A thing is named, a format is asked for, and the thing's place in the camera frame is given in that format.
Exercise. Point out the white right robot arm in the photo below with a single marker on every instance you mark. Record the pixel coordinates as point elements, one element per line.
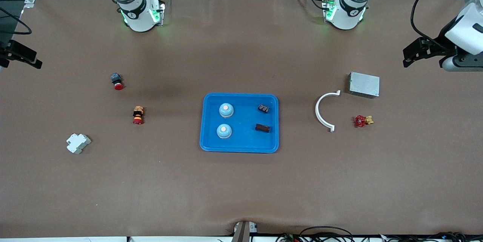
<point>136,15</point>

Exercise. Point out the grey metal clamp mount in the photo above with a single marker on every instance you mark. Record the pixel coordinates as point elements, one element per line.
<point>244,231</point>

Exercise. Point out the blue plastic tray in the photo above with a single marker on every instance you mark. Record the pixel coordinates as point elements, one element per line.
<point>245,136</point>

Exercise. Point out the red yellow emergency stop button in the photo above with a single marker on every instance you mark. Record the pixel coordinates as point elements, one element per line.
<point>138,115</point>

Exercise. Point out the dark brown rectangular block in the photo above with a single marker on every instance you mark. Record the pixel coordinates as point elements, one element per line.
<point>263,128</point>

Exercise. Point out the red button black base switch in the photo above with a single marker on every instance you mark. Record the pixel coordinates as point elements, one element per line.
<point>117,81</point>

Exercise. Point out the white curved plastic bracket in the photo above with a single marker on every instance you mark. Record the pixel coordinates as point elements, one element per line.
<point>317,111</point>

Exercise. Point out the red handwheel brass valve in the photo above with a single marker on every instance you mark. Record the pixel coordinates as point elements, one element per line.
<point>360,121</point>

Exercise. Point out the silver metal box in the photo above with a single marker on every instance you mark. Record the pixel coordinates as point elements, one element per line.
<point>363,84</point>

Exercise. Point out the white circuit breaker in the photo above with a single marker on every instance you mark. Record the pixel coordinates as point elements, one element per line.
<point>78,143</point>

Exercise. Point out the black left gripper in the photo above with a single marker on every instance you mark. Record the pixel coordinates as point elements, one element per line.
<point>440,40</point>

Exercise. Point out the brown table cover sheet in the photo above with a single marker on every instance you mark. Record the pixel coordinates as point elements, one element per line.
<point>241,189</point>

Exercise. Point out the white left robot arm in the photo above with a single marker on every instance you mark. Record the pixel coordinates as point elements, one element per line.
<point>349,8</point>

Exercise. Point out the light blue desk bell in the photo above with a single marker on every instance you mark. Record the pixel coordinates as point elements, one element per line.
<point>226,110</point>
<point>224,131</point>

